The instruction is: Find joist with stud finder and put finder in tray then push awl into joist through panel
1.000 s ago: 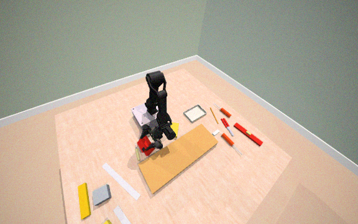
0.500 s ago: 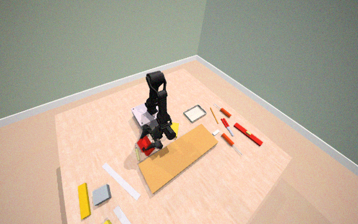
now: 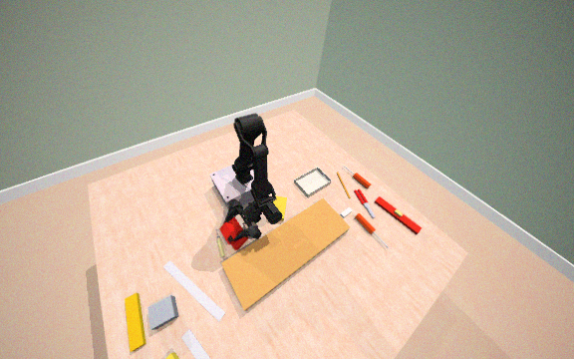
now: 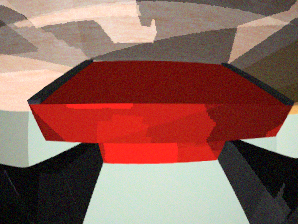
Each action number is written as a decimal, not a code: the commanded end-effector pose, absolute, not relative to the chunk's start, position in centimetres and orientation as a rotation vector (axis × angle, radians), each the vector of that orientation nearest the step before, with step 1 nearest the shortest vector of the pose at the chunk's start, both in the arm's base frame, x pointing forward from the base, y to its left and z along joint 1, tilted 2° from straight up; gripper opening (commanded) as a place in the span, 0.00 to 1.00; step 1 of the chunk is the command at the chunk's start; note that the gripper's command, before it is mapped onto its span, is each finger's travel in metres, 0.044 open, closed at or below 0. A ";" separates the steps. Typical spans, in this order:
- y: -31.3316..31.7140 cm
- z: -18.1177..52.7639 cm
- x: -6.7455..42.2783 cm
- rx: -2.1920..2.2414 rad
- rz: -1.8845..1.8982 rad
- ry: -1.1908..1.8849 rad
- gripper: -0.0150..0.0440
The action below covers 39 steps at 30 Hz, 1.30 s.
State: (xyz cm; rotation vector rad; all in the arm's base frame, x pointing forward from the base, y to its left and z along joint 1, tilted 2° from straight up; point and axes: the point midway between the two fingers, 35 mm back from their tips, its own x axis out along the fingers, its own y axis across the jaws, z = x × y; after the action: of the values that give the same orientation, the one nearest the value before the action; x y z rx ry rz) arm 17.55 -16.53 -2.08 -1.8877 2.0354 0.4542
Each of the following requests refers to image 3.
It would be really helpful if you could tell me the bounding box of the orange panel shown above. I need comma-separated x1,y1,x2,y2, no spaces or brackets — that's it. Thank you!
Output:
222,198,351,311

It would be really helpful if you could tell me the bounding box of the orange-handled awl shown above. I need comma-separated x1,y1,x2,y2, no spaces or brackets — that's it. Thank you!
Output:
355,213,389,248
343,166,371,188

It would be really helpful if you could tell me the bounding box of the red spirit level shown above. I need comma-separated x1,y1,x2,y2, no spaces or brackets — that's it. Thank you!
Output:
375,197,421,234

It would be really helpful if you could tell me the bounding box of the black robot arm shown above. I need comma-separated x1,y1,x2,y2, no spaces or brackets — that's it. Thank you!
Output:
231,113,283,224

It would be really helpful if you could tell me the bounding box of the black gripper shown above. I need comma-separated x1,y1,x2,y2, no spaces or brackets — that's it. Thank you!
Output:
224,199,262,241

